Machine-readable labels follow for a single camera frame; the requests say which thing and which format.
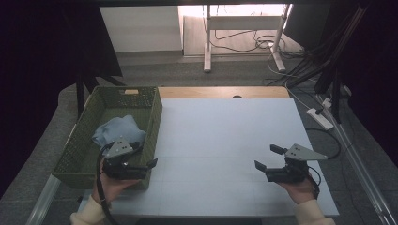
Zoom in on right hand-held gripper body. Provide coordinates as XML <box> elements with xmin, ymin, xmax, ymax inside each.
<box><xmin>265</xmin><ymin>143</ymin><xmax>329</xmax><ymax>184</ymax></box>

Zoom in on person's right hand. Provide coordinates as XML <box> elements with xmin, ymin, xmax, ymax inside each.
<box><xmin>276</xmin><ymin>175</ymin><xmax>317</xmax><ymax>205</ymax></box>

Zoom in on person's left hand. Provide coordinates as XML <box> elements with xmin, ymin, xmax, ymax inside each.
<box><xmin>91</xmin><ymin>169</ymin><xmax>141</xmax><ymax>205</ymax></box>

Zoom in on black metal stand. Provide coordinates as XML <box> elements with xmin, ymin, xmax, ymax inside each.
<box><xmin>314</xmin><ymin>59</ymin><xmax>344</xmax><ymax>125</ymax></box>
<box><xmin>75</xmin><ymin>73</ymin><xmax>127</xmax><ymax>119</ymax></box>

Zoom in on white panel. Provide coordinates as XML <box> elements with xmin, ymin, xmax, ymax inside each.
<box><xmin>99</xmin><ymin>6</ymin><xmax>183</xmax><ymax>53</ymax></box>

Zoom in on left hand-held gripper black cable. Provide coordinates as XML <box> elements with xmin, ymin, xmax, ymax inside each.
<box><xmin>95</xmin><ymin>142</ymin><xmax>121</xmax><ymax>225</ymax></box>

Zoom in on hand-held gripper black cable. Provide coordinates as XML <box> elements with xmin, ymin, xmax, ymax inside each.
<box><xmin>95</xmin><ymin>142</ymin><xmax>121</xmax><ymax>225</ymax></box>
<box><xmin>306</xmin><ymin>165</ymin><xmax>323</xmax><ymax>201</ymax></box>

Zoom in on bundle of black cables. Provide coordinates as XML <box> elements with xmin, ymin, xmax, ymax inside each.
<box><xmin>266</xmin><ymin>6</ymin><xmax>370</xmax><ymax>90</ymax></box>

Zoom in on white floor cable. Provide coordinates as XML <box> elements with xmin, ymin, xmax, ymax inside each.
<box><xmin>267</xmin><ymin>43</ymin><xmax>314</xmax><ymax>111</ymax></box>

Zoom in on aluminium rail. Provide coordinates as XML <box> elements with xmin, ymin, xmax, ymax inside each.
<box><xmin>316</xmin><ymin>93</ymin><xmax>398</xmax><ymax>225</ymax></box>
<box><xmin>26</xmin><ymin>173</ymin><xmax>62</xmax><ymax>225</ymax></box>

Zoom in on light blue tank top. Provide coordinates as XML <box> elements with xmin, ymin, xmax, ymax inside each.
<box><xmin>91</xmin><ymin>114</ymin><xmax>147</xmax><ymax>148</ymax></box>

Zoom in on black looped floor cable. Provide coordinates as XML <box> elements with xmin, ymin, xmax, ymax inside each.
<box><xmin>304</xmin><ymin>127</ymin><xmax>343</xmax><ymax>161</ymax></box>

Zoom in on dark monitor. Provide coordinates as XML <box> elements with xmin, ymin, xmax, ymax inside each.
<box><xmin>283</xmin><ymin>3</ymin><xmax>332</xmax><ymax>51</ymax></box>

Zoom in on green woven basket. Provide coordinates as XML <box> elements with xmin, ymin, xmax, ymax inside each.
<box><xmin>51</xmin><ymin>85</ymin><xmax>163</xmax><ymax>190</ymax></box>

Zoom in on white power strip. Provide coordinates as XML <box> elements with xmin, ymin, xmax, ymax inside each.
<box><xmin>306</xmin><ymin>107</ymin><xmax>335</xmax><ymax>131</ymax></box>

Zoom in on white desk frame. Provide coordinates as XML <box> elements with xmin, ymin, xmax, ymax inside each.
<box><xmin>202</xmin><ymin>3</ymin><xmax>294</xmax><ymax>74</ymax></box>

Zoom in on black curtain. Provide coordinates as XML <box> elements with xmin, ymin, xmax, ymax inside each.
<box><xmin>331</xmin><ymin>0</ymin><xmax>398</xmax><ymax>167</ymax></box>
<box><xmin>0</xmin><ymin>0</ymin><xmax>124</xmax><ymax>198</ymax></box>

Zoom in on black cables under desk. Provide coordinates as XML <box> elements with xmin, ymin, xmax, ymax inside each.
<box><xmin>208</xmin><ymin>29</ymin><xmax>284</xmax><ymax>54</ymax></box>

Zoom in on right hand-held gripper black cable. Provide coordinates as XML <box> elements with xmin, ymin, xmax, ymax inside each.
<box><xmin>306</xmin><ymin>165</ymin><xmax>323</xmax><ymax>201</ymax></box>

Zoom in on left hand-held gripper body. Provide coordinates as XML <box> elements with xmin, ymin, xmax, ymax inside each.
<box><xmin>102</xmin><ymin>138</ymin><xmax>150</xmax><ymax>181</ymax></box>

